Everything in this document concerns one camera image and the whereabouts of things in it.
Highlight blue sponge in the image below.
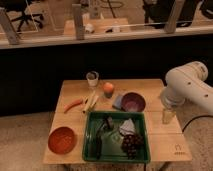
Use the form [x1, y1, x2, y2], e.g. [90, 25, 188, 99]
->
[112, 95, 123, 110]

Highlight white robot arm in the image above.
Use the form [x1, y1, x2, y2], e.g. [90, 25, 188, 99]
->
[160, 61, 213, 124]

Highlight purple bowl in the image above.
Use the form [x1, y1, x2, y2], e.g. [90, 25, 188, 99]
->
[121, 92, 146, 112]

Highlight orange bowl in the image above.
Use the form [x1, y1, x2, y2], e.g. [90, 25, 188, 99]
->
[48, 127, 77, 155]

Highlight crumpled white cloth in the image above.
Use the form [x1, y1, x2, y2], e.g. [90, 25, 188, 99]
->
[119, 119, 135, 135]

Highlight bunch of dark grapes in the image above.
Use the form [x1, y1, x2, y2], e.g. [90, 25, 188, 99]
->
[121, 134, 143, 159]

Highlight black utensil in tray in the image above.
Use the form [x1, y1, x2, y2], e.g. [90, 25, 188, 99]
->
[96, 117, 114, 159]

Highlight green toy vegetable in tray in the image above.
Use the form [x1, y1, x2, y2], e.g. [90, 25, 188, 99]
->
[102, 130, 123, 155]

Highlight green plastic tray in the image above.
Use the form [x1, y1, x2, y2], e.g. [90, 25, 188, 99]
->
[82, 111, 151, 164]

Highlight orange fruit on cup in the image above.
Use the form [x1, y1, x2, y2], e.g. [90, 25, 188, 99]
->
[103, 82, 114, 98]

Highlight clear measuring cup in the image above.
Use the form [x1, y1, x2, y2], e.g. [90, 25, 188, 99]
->
[86, 71, 99, 87]

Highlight orange carrot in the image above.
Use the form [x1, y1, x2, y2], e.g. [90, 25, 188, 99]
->
[64, 99, 83, 113]

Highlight black office chair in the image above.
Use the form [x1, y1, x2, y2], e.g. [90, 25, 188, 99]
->
[0, 0, 44, 32]

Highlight black cable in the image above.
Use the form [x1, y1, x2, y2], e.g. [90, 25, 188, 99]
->
[181, 115, 213, 133]

